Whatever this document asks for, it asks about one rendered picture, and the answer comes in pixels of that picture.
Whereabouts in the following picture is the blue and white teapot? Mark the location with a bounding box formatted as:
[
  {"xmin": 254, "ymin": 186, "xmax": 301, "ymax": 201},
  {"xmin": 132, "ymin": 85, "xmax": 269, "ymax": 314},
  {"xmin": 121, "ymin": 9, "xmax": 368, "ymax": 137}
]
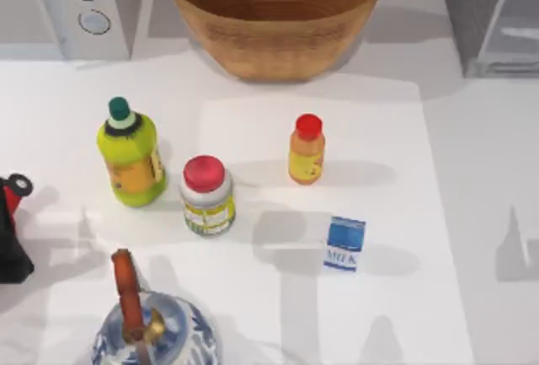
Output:
[{"xmin": 90, "ymin": 248, "xmax": 222, "ymax": 365}]

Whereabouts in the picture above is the green bottle with green cap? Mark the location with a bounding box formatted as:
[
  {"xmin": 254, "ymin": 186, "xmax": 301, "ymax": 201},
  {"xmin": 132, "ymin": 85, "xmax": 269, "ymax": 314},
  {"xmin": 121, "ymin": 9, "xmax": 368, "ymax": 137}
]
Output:
[{"xmin": 96, "ymin": 96, "xmax": 168, "ymax": 208}]

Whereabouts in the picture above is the red and black object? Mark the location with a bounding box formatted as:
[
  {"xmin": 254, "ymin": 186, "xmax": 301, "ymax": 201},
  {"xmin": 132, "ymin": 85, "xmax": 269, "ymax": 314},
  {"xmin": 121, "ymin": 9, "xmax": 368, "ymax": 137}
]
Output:
[{"xmin": 0, "ymin": 172, "xmax": 35, "ymax": 225}]

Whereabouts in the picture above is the brown woven basket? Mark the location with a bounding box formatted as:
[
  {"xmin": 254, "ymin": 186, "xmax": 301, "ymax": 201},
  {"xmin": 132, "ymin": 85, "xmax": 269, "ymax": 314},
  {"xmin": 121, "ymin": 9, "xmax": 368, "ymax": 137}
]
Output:
[{"xmin": 169, "ymin": 0, "xmax": 384, "ymax": 83}]

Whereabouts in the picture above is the orange bottle with red cap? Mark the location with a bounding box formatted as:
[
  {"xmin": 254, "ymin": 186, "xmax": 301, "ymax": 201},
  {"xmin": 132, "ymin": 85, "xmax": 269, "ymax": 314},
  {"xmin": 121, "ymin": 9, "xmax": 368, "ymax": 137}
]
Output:
[{"xmin": 287, "ymin": 113, "xmax": 327, "ymax": 186}]

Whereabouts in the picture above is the pale microwave oven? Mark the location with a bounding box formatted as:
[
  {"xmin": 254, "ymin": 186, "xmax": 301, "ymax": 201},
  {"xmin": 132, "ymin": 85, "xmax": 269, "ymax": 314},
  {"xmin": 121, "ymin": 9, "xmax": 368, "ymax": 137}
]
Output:
[{"xmin": 0, "ymin": 0, "xmax": 147, "ymax": 62}]

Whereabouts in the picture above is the blue and white milk carton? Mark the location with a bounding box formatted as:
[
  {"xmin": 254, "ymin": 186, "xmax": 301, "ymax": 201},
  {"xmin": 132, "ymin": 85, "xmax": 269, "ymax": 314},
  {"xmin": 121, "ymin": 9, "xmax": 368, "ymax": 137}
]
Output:
[{"xmin": 323, "ymin": 215, "xmax": 367, "ymax": 274}]

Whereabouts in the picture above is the round microwave knob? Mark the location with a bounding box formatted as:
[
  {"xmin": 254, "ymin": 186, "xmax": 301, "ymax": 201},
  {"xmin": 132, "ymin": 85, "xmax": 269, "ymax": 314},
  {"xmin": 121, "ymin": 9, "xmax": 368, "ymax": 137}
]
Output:
[{"xmin": 77, "ymin": 8, "xmax": 113, "ymax": 35}]

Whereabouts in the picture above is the jar with red lid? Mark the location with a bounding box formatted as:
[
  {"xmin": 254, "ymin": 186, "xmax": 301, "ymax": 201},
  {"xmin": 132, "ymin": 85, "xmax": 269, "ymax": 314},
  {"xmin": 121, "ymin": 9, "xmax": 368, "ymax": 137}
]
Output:
[{"xmin": 179, "ymin": 154, "xmax": 237, "ymax": 239}]

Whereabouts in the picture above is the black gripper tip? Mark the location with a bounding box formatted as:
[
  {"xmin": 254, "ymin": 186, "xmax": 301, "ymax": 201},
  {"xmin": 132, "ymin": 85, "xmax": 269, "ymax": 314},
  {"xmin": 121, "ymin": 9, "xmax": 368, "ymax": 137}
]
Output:
[{"xmin": 0, "ymin": 202, "xmax": 36, "ymax": 285}]

